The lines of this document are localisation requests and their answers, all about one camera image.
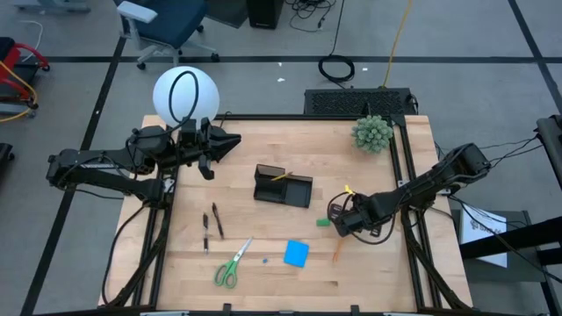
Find red cart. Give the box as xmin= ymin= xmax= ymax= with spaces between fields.
xmin=0 ymin=36 xmax=51 ymax=120

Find white globe table lamp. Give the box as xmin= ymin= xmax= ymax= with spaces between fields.
xmin=152 ymin=65 xmax=220 ymax=133

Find black aluminium table frame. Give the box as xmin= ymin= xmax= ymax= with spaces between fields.
xmin=98 ymin=112 xmax=474 ymax=316

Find black floor box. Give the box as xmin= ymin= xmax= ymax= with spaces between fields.
xmin=245 ymin=0 xmax=285 ymax=31

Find yellow floor cable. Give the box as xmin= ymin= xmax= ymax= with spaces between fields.
xmin=380 ymin=0 xmax=414 ymax=89

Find black mesh desk organizer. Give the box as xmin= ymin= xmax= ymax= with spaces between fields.
xmin=253 ymin=163 xmax=314 ymax=209

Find coiled black floor cable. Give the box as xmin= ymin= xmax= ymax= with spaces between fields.
xmin=317 ymin=0 xmax=356 ymax=84

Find blue office chair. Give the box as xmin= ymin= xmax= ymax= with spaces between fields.
xmin=115 ymin=0 xmax=221 ymax=71

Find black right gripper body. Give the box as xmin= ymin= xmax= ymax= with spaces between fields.
xmin=328 ymin=195 xmax=378 ymax=238

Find grey furniture base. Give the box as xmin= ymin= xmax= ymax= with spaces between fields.
xmin=12 ymin=0 xmax=92 ymax=14

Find black keyboard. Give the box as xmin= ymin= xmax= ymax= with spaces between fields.
xmin=303 ymin=87 xmax=417 ymax=117

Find blue sticky note pad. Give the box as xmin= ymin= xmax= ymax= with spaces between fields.
xmin=283 ymin=239 xmax=310 ymax=269

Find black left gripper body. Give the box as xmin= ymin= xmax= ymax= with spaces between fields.
xmin=177 ymin=117 xmax=216 ymax=181

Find white paper sheet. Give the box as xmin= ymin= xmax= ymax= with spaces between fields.
xmin=459 ymin=204 xmax=508 ymax=269

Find black side equipment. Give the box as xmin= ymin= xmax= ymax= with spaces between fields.
xmin=534 ymin=114 xmax=562 ymax=190

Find potted green plant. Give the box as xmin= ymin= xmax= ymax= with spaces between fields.
xmin=350 ymin=114 xmax=394 ymax=154

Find green-handled scissors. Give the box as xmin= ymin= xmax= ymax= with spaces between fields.
xmin=213 ymin=236 xmax=254 ymax=290

